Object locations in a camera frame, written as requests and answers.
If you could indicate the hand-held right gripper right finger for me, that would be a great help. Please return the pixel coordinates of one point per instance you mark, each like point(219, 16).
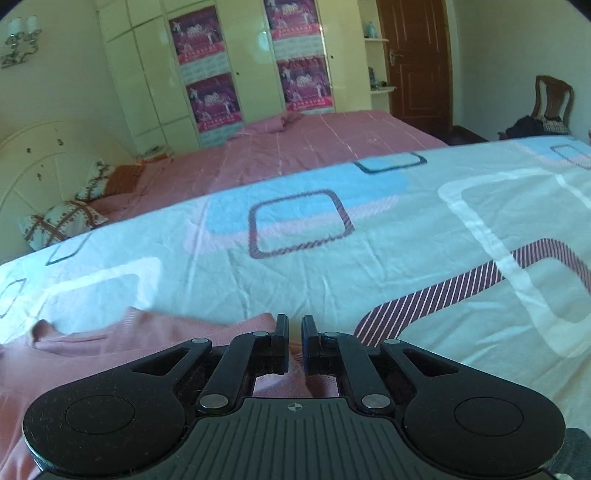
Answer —
point(310, 355)

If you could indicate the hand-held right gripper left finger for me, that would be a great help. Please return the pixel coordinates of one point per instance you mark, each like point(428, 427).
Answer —
point(280, 355)

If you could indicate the pink sweatshirt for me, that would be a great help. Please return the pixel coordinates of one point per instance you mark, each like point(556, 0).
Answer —
point(92, 355)

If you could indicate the dark clothes pile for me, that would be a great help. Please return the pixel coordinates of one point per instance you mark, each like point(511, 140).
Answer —
point(531, 127)

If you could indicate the patterned bed sheet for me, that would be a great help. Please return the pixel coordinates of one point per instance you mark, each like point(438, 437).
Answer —
point(415, 230)

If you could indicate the pink striped bed sheet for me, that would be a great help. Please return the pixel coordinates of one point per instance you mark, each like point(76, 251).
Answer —
point(300, 147)

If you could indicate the crumpled pink cloth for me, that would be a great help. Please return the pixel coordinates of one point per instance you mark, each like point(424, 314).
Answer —
point(277, 122)

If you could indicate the orange brown pillow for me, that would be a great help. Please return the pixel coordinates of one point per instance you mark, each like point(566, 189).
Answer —
point(125, 179)

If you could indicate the items on bedside table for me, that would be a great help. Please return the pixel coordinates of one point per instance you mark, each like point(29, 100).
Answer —
point(154, 153)

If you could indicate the patterned pillow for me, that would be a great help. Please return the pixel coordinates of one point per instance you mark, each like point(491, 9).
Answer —
point(60, 224)
point(96, 180)

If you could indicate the person's grey pants leg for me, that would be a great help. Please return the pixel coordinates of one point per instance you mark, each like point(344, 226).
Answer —
point(577, 454)

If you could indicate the cream corner shelf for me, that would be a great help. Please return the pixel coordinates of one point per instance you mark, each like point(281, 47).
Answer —
point(379, 55)

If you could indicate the brown wooden door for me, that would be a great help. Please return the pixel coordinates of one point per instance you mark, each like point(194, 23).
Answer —
point(415, 64)

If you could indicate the white rounded headboard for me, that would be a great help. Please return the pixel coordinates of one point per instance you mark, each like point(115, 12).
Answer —
point(41, 157)

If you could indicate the cream wardrobe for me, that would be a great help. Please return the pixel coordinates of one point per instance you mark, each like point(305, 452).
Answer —
point(147, 69)

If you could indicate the light blue bottle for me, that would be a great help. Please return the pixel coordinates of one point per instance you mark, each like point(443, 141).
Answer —
point(370, 29)

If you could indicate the wooden chair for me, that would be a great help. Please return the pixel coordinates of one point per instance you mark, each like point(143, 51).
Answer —
point(554, 99)

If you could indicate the pink wall poster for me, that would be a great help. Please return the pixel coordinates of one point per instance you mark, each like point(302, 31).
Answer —
point(197, 41)
point(293, 27)
point(214, 104)
point(305, 85)

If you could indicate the wall lamp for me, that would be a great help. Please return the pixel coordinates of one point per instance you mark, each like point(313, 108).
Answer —
point(21, 41)

